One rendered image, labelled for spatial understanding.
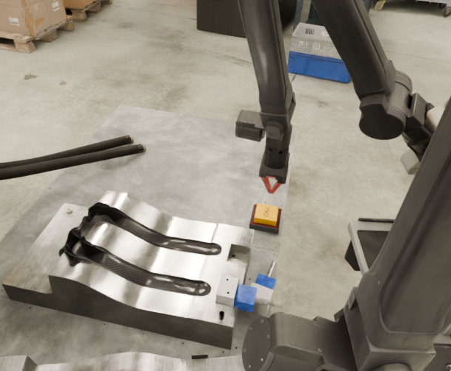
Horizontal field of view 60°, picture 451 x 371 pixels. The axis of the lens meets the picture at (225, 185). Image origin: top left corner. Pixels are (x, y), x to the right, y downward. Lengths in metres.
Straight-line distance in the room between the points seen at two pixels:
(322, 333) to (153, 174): 0.91
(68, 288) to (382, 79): 0.70
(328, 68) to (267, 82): 3.13
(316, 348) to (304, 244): 1.75
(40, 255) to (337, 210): 1.79
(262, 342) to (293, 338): 0.03
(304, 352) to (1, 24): 4.49
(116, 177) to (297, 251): 1.17
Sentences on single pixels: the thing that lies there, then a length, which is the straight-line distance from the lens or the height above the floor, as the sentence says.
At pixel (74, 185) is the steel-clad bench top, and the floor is 0.80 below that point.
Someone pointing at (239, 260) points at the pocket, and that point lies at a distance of 0.91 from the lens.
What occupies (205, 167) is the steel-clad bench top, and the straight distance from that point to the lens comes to 1.26.
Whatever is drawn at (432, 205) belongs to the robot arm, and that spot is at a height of 1.40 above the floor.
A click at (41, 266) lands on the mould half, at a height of 0.86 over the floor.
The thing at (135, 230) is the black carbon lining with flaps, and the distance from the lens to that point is 0.92.
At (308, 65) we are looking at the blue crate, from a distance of 3.89.
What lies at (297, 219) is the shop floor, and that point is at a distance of 2.27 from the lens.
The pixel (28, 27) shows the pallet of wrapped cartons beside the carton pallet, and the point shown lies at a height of 0.22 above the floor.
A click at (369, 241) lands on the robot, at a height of 1.04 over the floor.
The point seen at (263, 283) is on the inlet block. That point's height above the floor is 0.84.
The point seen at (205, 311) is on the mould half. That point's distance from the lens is 0.80.
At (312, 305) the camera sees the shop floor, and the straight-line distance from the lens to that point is 1.93.
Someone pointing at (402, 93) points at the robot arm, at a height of 1.27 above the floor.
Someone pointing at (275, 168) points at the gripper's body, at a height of 1.01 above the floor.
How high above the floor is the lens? 1.57
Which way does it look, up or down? 40 degrees down
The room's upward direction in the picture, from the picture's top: 3 degrees clockwise
